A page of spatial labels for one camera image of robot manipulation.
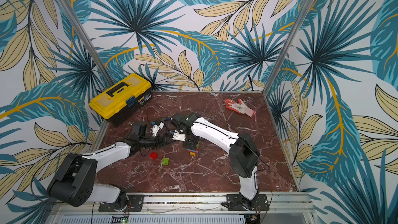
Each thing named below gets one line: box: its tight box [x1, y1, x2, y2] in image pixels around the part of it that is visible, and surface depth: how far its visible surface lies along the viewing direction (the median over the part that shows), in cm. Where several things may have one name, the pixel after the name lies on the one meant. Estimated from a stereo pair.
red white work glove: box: [224, 98, 257, 118], surface depth 112 cm
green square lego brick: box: [162, 157, 170, 166], surface depth 87 cm
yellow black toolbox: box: [89, 73, 153, 125], surface depth 97 cm
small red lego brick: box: [149, 151, 158, 161], surface depth 89 cm
